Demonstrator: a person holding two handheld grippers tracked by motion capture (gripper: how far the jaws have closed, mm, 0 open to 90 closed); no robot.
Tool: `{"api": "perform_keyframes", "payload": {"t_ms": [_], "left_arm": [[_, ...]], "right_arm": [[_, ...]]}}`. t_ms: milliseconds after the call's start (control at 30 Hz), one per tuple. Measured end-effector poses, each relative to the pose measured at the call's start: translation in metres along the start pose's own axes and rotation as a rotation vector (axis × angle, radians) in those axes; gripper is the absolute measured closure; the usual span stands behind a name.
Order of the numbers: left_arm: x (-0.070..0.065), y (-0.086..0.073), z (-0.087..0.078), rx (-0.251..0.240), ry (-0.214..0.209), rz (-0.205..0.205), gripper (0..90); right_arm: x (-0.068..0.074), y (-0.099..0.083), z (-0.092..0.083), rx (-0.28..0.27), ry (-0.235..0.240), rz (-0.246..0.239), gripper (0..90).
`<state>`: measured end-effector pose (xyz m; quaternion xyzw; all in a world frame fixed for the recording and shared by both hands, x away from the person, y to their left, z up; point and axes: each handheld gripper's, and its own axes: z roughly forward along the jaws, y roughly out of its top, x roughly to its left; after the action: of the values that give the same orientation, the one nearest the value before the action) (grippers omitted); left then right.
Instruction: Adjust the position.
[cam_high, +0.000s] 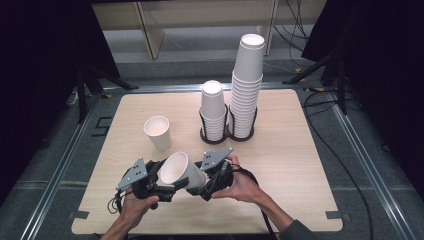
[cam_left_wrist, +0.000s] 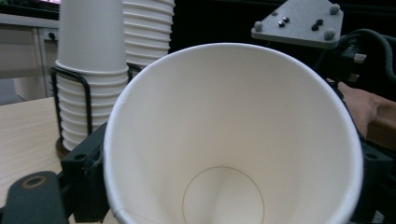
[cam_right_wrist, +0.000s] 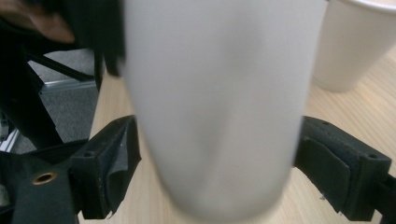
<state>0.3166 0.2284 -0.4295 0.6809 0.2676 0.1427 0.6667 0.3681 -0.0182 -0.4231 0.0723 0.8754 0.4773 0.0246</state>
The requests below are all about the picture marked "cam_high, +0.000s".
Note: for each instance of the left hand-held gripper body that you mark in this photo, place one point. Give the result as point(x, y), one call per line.
point(133, 175)

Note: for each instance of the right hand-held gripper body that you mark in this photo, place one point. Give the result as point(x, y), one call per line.
point(216, 160)

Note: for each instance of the white paper cup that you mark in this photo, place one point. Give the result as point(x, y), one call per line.
point(188, 173)
point(160, 137)

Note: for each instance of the short stack of white cups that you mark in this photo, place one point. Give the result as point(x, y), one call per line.
point(213, 106)

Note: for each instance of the tall stack of white cups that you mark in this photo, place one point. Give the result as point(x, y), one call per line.
point(248, 83)

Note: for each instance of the person's left hand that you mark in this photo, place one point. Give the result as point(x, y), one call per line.
point(138, 208)

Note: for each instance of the person's right hand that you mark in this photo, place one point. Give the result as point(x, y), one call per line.
point(241, 186)

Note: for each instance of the black stand legs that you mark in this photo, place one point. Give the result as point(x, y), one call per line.
point(333, 70)
point(83, 90)

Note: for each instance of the black curtain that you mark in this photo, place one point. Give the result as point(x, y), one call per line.
point(40, 83)
point(383, 66)

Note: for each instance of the pale wooden shelf unit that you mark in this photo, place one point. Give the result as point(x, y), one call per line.
point(200, 13)

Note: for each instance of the metal floor rail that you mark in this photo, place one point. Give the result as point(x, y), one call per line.
point(56, 173)
point(370, 166)
point(166, 87)

